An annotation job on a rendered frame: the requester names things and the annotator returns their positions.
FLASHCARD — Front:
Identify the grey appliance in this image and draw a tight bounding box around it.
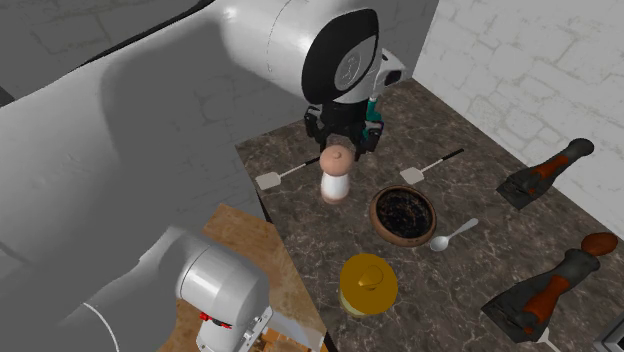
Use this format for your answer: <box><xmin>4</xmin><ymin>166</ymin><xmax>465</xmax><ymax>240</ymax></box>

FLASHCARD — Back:
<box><xmin>595</xmin><ymin>319</ymin><xmax>624</xmax><ymax>352</ymax></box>

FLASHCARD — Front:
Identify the teal slender object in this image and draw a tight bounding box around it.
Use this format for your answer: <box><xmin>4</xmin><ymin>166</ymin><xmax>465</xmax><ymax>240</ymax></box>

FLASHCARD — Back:
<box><xmin>367</xmin><ymin>96</ymin><xmax>384</xmax><ymax>124</ymax></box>

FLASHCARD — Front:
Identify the white mill with tan top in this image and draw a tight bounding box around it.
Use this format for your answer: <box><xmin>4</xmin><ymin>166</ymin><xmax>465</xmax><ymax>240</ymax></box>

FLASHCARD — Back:
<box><xmin>318</xmin><ymin>144</ymin><xmax>355</xmax><ymax>205</ymax></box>

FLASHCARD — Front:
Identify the silver spoon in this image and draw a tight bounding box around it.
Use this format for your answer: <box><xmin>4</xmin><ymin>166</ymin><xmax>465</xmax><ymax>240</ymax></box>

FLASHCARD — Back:
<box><xmin>429</xmin><ymin>217</ymin><xmax>480</xmax><ymax>253</ymax></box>

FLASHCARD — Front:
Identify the white utensil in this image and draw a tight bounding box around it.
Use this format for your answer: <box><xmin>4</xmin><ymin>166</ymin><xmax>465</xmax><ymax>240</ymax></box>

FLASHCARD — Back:
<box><xmin>519</xmin><ymin>327</ymin><xmax>562</xmax><ymax>352</ymax></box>

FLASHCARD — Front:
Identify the yellow lidded jar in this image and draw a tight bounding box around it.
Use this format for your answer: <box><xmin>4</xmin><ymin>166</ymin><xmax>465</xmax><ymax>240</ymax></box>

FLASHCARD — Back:
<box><xmin>338</xmin><ymin>252</ymin><xmax>399</xmax><ymax>320</ymax></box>

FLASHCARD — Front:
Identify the dark scraper with red grip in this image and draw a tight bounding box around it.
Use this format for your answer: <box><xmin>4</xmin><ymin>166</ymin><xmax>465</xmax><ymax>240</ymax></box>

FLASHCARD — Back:
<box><xmin>480</xmin><ymin>231</ymin><xmax>620</xmax><ymax>344</ymax></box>
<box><xmin>495</xmin><ymin>137</ymin><xmax>596</xmax><ymax>211</ymax></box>

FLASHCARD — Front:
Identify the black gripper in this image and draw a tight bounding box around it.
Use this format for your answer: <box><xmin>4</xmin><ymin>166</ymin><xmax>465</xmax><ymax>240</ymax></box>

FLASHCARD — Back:
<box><xmin>303</xmin><ymin>99</ymin><xmax>385</xmax><ymax>163</ymax></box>

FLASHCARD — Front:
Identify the brown bowl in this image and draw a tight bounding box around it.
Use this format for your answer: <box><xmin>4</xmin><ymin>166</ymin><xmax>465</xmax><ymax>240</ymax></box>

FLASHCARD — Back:
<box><xmin>368</xmin><ymin>184</ymin><xmax>438</xmax><ymax>248</ymax></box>

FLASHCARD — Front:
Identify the white spatula with black handle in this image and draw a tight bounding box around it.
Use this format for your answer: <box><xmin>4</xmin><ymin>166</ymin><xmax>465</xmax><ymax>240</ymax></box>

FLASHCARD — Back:
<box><xmin>254</xmin><ymin>156</ymin><xmax>321</xmax><ymax>191</ymax></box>
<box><xmin>399</xmin><ymin>147</ymin><xmax>466</xmax><ymax>186</ymax></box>

